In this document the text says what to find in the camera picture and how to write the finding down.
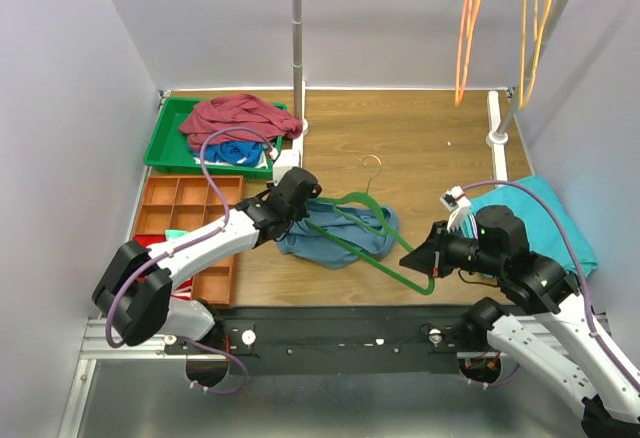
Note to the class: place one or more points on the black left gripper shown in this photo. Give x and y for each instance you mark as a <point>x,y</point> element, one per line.
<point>304,206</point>

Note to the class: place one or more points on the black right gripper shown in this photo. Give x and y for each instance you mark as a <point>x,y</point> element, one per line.
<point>426,257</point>

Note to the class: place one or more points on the green clothes hanger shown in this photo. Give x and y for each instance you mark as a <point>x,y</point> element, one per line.
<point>369,203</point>

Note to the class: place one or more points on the blue tank top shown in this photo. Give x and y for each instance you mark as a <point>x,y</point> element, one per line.
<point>303,242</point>

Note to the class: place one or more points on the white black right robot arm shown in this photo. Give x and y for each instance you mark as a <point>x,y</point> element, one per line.
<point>591,374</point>

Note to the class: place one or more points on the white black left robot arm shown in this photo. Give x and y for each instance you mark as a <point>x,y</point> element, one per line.
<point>135,291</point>

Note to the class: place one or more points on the orange clothes hanger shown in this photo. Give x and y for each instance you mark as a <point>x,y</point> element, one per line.
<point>468,20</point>

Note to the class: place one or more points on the yellow clothes hanger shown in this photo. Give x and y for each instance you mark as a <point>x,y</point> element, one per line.
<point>535,18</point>

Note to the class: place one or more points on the royal blue white garment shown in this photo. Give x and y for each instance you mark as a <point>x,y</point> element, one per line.
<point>237,153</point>

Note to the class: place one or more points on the orange compartment tray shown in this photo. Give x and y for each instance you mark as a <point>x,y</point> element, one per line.
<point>187,202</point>

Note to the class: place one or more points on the turquoise glove cloth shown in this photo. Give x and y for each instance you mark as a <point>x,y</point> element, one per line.
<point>172,234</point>

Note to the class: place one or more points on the maroon garment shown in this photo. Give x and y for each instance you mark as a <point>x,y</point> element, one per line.
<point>238,110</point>

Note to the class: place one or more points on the teal folded shirt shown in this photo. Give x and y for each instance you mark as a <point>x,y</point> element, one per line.
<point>543,235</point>

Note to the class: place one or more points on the red cloth in tray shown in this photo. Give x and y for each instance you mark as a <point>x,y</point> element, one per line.
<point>183,291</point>

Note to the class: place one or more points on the green plastic bin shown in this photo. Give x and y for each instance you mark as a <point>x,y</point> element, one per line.
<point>169,153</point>

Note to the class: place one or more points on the grey left rack pole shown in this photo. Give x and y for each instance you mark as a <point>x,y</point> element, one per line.
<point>297,62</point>

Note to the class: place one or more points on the grey rack pole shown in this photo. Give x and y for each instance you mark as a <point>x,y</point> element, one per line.
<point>557,10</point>
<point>297,62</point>

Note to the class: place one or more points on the grey right rack pole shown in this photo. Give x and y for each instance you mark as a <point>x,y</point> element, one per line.
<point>557,10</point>

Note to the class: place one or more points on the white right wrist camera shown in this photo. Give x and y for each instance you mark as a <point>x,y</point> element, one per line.
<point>458,206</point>

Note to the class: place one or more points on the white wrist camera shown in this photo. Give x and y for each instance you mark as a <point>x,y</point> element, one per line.
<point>458,206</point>
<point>287,159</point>

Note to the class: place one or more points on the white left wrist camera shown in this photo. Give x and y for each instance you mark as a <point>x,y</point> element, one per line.
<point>287,159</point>

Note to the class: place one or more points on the black mounting rail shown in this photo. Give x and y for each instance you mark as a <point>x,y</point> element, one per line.
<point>328,340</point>

